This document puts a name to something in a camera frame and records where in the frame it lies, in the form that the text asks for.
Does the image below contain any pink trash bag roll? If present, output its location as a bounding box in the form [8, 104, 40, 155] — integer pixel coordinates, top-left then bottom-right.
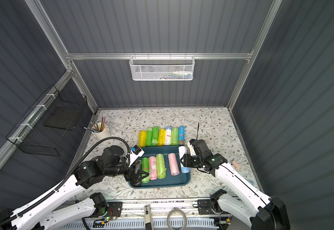
[168, 153, 179, 176]
[149, 156, 157, 180]

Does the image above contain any pale green trash bag roll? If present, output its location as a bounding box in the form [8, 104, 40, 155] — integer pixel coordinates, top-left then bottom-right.
[156, 153, 167, 179]

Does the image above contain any bright green trash bag roll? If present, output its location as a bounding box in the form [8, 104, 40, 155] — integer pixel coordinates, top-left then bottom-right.
[146, 127, 153, 147]

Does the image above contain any yellow trash bag roll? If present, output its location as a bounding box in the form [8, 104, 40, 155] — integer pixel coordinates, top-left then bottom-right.
[138, 130, 147, 148]
[157, 128, 166, 146]

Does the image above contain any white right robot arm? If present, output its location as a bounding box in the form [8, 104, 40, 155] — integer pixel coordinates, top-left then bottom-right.
[179, 139, 291, 230]

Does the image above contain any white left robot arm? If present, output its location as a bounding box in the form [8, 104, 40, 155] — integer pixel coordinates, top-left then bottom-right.
[0, 137, 149, 230]

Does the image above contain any teal plastic storage box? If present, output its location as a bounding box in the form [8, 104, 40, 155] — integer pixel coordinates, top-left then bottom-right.
[129, 146, 191, 189]

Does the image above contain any white blue trash bag roll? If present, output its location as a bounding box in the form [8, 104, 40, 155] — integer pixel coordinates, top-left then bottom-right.
[164, 126, 172, 146]

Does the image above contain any light green trash bag roll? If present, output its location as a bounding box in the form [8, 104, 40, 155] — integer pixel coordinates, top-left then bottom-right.
[171, 127, 179, 146]

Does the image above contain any dark green trash bag roll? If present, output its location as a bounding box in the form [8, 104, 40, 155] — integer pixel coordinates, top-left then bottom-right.
[152, 126, 159, 146]

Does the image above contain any pink eraser block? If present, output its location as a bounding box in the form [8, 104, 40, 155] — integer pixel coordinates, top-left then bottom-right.
[231, 160, 241, 172]

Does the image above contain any grey handheld device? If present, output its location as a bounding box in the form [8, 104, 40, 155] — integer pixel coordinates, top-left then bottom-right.
[144, 205, 154, 230]

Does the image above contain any white pen cup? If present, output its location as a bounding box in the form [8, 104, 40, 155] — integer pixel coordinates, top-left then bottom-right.
[84, 117, 111, 140]

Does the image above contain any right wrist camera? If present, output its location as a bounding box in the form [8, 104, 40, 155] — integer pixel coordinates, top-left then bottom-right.
[187, 139, 196, 156]

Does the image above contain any tape roll ring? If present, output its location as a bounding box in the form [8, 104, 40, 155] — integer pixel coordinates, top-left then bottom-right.
[166, 208, 188, 230]

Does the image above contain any black wire wall basket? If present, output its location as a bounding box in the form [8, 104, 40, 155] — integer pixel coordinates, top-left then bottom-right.
[6, 87, 87, 157]

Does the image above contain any white wire wall basket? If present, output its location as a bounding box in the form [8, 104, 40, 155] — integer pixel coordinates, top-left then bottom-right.
[129, 57, 195, 81]

